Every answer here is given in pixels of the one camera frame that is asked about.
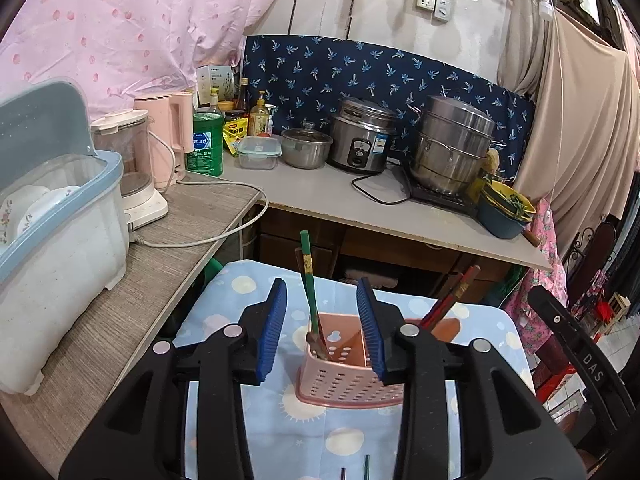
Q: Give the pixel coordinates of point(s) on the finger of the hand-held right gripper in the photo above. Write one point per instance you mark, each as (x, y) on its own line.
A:
(555, 317)

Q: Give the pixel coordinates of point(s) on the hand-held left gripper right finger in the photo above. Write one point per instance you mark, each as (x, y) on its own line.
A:
(370, 330)

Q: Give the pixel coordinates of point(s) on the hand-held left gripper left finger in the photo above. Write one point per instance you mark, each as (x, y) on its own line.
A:
(272, 330)

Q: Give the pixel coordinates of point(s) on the pink perforated utensil basket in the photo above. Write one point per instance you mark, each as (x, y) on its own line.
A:
(345, 385)

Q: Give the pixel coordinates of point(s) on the red stool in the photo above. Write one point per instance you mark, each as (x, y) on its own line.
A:
(555, 380)

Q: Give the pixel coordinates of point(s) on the pink floral cloth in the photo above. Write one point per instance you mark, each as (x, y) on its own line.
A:
(542, 260)

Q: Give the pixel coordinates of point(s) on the black metal chair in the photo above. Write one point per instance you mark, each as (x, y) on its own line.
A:
(600, 240)

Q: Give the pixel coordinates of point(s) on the grey counter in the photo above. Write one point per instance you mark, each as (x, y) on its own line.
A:
(375, 225)

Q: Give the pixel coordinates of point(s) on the blue bowl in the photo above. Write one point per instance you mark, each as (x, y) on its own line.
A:
(500, 225)

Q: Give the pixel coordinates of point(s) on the blue printed tablecloth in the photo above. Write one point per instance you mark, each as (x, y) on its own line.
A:
(310, 435)

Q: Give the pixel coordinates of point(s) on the yellow bowl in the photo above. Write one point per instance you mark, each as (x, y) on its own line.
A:
(522, 207)

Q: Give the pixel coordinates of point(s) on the black induction cooktop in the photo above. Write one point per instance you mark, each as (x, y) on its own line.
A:
(440, 200)

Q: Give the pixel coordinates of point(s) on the wooden counter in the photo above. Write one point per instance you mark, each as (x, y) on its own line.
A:
(125, 320)

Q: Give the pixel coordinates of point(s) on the clear food container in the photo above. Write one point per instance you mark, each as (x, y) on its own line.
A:
(257, 152)

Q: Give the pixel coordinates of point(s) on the steel pot glass lid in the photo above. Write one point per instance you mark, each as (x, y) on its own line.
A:
(305, 150)

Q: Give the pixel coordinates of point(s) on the steel rice cooker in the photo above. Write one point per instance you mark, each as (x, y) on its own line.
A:
(362, 135)

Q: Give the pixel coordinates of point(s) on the green detergent bottle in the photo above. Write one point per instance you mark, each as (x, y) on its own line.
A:
(205, 145)

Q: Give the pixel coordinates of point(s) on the yellow packet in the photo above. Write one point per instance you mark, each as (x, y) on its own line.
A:
(232, 135)

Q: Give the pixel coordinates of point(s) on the steel steamer pot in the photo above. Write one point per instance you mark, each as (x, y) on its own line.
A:
(450, 145)

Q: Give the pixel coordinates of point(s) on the beige curtain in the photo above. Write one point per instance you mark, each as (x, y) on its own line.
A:
(575, 110)

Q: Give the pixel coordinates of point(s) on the white dish rack blue lid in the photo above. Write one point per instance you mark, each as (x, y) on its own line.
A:
(65, 270)

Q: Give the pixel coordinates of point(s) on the pink kettle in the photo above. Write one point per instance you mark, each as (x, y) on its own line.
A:
(165, 130)

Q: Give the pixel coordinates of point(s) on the dark sauce bottle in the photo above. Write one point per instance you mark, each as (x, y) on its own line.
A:
(242, 100)

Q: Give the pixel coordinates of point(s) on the white bowl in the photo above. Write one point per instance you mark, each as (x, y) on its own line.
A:
(50, 205)

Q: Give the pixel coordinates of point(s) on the white carton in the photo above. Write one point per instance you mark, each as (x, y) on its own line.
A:
(215, 80)

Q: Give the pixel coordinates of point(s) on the navy printed cloth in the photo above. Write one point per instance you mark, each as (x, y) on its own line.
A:
(325, 70)

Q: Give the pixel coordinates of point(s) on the pink dotted curtain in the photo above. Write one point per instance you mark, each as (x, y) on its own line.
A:
(150, 25)

